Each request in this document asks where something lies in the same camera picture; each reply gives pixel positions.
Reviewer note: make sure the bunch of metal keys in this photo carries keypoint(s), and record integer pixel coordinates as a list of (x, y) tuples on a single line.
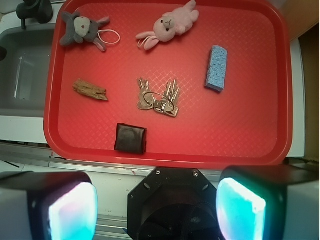
[(165, 103)]

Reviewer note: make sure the blue sponge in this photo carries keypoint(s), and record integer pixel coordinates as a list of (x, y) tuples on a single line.
[(217, 69)]

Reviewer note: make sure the grey sink basin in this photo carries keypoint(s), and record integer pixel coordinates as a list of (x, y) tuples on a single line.
[(24, 71)]

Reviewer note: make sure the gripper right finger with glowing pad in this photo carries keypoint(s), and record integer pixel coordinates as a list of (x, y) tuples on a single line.
[(276, 202)]

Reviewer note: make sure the red plastic tray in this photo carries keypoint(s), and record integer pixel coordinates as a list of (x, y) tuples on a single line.
[(249, 123)]

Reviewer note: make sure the grey plush bunny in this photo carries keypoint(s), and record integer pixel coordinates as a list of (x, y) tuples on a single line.
[(80, 29)]

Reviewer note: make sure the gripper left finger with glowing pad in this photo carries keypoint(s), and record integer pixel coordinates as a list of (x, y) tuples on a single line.
[(47, 206)]

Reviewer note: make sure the pink plush bunny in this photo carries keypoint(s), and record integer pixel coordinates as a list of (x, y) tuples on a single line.
[(171, 24)]

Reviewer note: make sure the black leather pouch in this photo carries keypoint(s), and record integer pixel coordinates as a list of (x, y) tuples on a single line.
[(130, 139)]

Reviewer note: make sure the black faucet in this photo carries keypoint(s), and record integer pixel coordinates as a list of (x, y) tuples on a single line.
[(40, 10)]

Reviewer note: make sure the brown wood piece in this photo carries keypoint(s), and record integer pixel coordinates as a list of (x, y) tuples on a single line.
[(90, 90)]

